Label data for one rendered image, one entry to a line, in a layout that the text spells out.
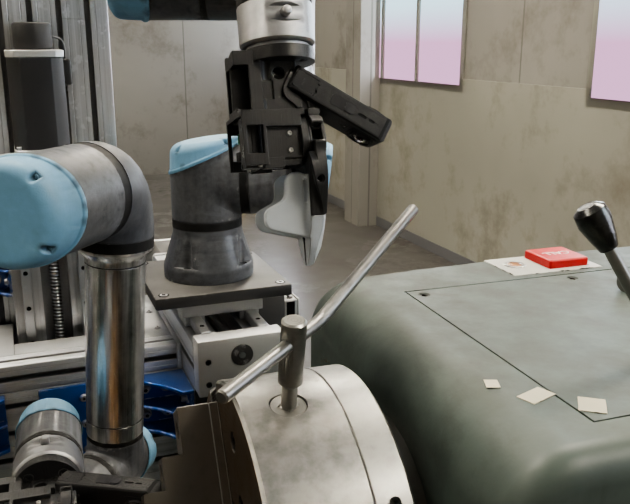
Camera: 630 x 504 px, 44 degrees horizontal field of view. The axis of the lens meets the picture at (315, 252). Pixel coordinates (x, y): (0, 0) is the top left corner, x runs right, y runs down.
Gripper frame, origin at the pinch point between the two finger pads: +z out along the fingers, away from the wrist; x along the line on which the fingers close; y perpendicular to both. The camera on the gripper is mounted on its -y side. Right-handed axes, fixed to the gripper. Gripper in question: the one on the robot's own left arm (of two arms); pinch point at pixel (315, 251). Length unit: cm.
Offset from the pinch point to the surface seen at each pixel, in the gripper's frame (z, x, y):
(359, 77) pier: -127, -520, -220
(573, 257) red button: 4.1, -13.1, -40.1
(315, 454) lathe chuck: 16.3, 12.8, 5.6
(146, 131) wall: -139, -859, -83
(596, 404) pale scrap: 14.0, 20.5, -16.4
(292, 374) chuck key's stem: 9.9, 10.7, 6.4
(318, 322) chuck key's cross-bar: 5.9, 9.2, 3.2
